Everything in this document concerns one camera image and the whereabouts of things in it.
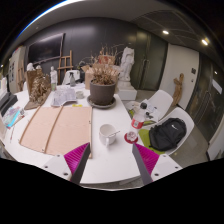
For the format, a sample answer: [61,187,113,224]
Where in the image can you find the white mug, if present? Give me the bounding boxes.
[98,123,121,147]

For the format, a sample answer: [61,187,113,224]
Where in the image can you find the white cabinet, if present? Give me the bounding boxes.
[7,45,27,94]

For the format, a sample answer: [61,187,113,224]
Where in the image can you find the dark double door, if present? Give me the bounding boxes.
[131,31,169,92]

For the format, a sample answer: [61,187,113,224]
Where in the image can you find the black wall screen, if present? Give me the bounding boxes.
[27,32,65,65]

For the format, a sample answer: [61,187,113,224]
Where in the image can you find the clear red-labelled water bottle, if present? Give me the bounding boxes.
[126,101,148,143]

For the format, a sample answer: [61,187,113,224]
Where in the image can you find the dried plant in brown pot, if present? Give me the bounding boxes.
[79,44,123,107]

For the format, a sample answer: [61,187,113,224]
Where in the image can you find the folded newspaper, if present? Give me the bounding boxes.
[50,86,78,108]

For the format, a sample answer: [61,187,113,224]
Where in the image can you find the black box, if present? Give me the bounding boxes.
[0,92,19,116]

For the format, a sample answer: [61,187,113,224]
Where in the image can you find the white statue pedestal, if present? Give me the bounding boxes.
[116,80,138,102]

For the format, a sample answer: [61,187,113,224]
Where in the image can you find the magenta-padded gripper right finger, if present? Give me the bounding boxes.
[132,142,183,186]

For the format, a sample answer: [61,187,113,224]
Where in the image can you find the brown relief carving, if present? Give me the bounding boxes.
[23,68,52,111]

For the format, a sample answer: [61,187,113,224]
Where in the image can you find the green seat cushion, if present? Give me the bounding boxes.
[138,128,166,156]

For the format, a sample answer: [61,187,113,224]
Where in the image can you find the red box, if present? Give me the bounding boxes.
[98,54,117,66]

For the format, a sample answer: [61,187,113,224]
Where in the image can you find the tan wooden drawing board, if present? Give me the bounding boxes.
[43,105,94,159]
[19,105,64,154]

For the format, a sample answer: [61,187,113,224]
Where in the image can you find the wooden figure sculpture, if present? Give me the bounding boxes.
[171,73,185,108]

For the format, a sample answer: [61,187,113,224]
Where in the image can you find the wooden easel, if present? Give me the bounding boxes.
[57,49,74,85]

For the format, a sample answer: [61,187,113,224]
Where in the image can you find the grey spray bottle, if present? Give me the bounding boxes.
[69,71,77,88]

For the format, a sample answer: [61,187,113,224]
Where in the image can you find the colourful book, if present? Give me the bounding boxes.
[1,105,26,129]

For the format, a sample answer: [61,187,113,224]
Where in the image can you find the cardboard box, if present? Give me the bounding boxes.
[81,64,96,90]

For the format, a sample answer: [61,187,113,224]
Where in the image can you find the wooden paintbrush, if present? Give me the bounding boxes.
[9,124,17,144]

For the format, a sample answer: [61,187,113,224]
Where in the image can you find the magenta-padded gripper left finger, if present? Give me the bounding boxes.
[42,142,92,185]

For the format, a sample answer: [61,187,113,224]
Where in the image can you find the small white plaster figurine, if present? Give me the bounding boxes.
[49,65,58,84]

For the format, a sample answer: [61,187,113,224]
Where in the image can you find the stack of papers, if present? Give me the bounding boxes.
[131,99,163,124]

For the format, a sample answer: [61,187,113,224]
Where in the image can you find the tall white plaster statue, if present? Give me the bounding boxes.
[119,46,136,83]

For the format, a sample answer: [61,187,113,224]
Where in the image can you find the black backpack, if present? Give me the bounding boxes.
[148,117,188,152]

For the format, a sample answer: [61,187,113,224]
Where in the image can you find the white plaster bust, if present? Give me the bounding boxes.
[25,62,36,73]

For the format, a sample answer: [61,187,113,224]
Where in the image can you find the long ceiling light strip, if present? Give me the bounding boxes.
[14,0,84,39]

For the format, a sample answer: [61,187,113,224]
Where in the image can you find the round ceiling spotlights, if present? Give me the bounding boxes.
[161,29,210,47]

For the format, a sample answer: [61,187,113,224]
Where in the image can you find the grey plant saucer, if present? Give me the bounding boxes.
[86,94,117,110]

